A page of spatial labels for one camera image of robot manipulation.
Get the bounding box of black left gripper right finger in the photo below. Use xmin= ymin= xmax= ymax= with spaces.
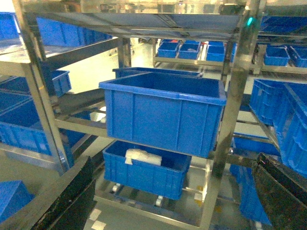
xmin=252 ymin=153 xmax=307 ymax=230

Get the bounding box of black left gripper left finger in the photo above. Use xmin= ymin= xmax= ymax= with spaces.
xmin=0 ymin=155 xmax=97 ymax=230

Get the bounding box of blue crate right shelf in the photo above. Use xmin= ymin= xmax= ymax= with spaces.
xmin=249 ymin=79 xmax=307 ymax=177

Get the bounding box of blue bin lower shelf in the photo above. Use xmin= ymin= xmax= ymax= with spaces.
xmin=103 ymin=141 xmax=191 ymax=200

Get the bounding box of blue bin on shelf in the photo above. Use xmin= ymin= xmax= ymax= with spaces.
xmin=99 ymin=72 xmax=226 ymax=158

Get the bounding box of steel shelf rack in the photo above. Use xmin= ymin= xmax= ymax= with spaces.
xmin=9 ymin=0 xmax=307 ymax=228

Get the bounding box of white package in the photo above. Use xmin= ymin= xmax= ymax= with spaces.
xmin=125 ymin=149 xmax=162 ymax=166

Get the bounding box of blue bin behind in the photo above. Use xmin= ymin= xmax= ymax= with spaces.
xmin=113 ymin=67 xmax=203 ymax=78

